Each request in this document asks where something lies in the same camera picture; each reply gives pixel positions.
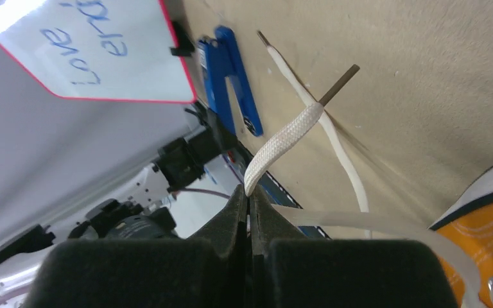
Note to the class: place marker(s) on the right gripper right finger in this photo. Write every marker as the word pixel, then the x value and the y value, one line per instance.
pixel 293 270

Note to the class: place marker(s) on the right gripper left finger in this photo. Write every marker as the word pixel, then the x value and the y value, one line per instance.
pixel 205 270

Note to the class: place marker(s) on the white shoelace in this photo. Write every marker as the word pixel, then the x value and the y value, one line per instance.
pixel 290 134

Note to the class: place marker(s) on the orange canvas sneaker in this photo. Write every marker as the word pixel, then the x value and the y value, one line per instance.
pixel 468 223

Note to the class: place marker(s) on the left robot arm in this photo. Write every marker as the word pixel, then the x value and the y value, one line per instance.
pixel 138 205

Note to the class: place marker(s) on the blue black stapler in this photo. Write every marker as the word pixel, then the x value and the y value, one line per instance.
pixel 221 63

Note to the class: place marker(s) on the small black clip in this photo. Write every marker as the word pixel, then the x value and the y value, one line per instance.
pixel 184 46

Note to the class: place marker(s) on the pink framed whiteboard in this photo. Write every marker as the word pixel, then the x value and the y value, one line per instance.
pixel 102 50

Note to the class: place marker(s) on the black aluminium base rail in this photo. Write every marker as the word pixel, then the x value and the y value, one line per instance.
pixel 236 160

